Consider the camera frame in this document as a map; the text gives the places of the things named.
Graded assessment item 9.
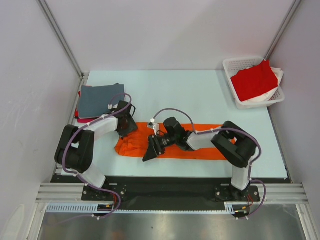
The orange t-shirt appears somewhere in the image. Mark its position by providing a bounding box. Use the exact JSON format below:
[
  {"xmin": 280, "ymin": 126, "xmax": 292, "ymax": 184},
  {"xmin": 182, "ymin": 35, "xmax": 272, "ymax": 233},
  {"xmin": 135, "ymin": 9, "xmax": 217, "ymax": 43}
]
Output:
[{"xmin": 114, "ymin": 122, "xmax": 226, "ymax": 161}]

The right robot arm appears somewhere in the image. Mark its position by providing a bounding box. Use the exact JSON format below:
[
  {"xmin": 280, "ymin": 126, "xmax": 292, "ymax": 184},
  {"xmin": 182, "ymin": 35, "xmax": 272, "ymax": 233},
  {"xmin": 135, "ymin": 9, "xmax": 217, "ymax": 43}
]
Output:
[{"xmin": 142, "ymin": 117, "xmax": 261, "ymax": 201}]

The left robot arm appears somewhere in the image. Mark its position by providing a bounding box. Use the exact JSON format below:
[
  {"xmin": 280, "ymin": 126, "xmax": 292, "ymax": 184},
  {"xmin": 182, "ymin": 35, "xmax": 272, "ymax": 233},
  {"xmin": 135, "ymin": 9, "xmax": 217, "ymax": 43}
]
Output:
[{"xmin": 54, "ymin": 100, "xmax": 138, "ymax": 200}]

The magenta folded t-shirt in stack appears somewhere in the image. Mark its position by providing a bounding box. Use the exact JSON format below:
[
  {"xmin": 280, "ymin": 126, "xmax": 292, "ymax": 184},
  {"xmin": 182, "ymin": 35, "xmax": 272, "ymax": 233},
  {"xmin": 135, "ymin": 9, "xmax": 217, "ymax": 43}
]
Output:
[{"xmin": 76, "ymin": 118, "xmax": 95, "ymax": 124}]

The grey folded t-shirt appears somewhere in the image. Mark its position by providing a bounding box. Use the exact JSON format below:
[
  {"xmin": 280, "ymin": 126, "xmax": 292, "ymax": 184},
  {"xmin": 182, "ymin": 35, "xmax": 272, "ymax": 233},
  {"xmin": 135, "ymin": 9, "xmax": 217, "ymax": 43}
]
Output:
[{"xmin": 77, "ymin": 83, "xmax": 125, "ymax": 119}]

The white plastic basket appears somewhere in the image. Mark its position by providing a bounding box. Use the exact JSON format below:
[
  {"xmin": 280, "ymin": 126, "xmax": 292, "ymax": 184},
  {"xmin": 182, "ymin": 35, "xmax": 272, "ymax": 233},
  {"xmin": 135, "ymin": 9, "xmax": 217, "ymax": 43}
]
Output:
[{"xmin": 222, "ymin": 56, "xmax": 285, "ymax": 110}]

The red t-shirt in basket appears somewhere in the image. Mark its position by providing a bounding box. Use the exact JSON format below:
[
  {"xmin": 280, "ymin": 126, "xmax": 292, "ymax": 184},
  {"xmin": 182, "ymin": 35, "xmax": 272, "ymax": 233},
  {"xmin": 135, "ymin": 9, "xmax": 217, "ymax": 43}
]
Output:
[{"xmin": 230, "ymin": 60, "xmax": 279, "ymax": 102}]

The white cloth in basket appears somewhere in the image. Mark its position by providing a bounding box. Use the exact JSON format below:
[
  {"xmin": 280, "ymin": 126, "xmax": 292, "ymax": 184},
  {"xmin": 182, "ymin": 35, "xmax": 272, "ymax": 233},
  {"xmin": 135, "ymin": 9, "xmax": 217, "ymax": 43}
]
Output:
[{"xmin": 237, "ymin": 62, "xmax": 283, "ymax": 103}]

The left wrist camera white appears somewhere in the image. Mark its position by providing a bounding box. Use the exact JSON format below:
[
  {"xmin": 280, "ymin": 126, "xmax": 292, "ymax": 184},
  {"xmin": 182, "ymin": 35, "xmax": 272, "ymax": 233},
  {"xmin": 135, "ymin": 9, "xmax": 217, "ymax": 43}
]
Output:
[{"xmin": 108, "ymin": 104, "xmax": 118, "ymax": 111}]

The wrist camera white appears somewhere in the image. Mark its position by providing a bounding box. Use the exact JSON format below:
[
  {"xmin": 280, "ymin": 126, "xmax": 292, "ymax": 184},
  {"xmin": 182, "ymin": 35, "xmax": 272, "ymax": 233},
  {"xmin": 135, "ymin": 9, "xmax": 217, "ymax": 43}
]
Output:
[
  {"xmin": 147, "ymin": 118, "xmax": 160, "ymax": 135},
  {"xmin": 108, "ymin": 104, "xmax": 118, "ymax": 111}
]

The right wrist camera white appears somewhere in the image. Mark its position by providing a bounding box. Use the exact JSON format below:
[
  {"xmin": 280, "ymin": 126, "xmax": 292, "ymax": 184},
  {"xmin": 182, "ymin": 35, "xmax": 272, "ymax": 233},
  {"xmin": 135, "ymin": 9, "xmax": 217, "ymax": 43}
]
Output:
[{"xmin": 147, "ymin": 118, "xmax": 160, "ymax": 135}]

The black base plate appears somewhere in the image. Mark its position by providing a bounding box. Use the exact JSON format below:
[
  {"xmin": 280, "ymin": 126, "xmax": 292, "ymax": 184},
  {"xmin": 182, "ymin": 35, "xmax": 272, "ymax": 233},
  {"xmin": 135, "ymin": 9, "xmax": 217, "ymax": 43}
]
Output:
[{"xmin": 49, "ymin": 174, "xmax": 261, "ymax": 211}]

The white cable duct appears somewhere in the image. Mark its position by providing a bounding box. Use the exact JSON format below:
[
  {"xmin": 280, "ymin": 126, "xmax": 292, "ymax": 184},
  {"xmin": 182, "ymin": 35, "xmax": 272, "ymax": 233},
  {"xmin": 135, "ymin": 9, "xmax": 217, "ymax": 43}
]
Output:
[{"xmin": 46, "ymin": 200, "xmax": 244, "ymax": 216}]

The aluminium frame rail front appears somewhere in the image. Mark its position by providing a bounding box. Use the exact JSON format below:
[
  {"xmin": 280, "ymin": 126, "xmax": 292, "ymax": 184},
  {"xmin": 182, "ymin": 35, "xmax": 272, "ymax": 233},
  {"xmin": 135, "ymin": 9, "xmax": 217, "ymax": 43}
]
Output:
[{"xmin": 36, "ymin": 183, "xmax": 309, "ymax": 205}]

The left aluminium corner post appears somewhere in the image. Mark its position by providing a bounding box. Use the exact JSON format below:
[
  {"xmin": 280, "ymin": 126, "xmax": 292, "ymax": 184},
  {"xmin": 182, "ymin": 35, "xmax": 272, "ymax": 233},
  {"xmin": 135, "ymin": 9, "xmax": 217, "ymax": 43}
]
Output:
[{"xmin": 36, "ymin": 0, "xmax": 84, "ymax": 79}]

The aluminium corner post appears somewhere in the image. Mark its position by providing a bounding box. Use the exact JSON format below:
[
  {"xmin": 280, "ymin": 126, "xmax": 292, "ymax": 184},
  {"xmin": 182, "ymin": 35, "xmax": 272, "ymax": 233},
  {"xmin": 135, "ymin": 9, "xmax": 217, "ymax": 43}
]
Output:
[
  {"xmin": 36, "ymin": 0, "xmax": 84, "ymax": 79},
  {"xmin": 264, "ymin": 0, "xmax": 304, "ymax": 60}
]

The right aluminium corner post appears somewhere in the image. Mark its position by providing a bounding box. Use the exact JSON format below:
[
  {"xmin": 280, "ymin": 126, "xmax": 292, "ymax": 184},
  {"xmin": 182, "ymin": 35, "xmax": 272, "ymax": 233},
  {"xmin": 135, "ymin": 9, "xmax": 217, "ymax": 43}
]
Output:
[{"xmin": 264, "ymin": 0, "xmax": 304, "ymax": 60}]

